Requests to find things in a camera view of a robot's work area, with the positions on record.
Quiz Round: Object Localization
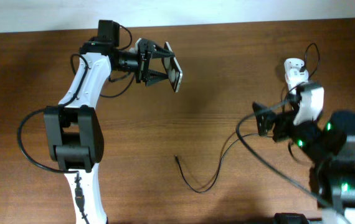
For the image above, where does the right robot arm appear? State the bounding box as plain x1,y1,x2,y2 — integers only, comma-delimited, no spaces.
252,103,355,223

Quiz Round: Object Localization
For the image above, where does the white power strip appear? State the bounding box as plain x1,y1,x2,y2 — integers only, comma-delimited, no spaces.
284,58,309,90

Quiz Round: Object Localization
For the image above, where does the thin black charging cable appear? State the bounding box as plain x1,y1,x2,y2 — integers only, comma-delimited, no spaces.
174,42,321,194

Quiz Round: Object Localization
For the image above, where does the black smartphone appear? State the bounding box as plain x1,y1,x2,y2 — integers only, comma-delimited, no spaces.
161,56,183,93

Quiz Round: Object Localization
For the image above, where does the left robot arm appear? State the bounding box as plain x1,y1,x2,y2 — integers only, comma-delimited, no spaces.
44,20,182,223

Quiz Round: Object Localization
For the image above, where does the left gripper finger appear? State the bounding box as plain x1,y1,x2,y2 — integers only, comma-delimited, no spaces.
150,42,175,58
144,69,169,86

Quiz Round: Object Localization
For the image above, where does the white USB charger plug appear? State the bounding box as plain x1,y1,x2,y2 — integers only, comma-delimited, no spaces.
285,68,309,85

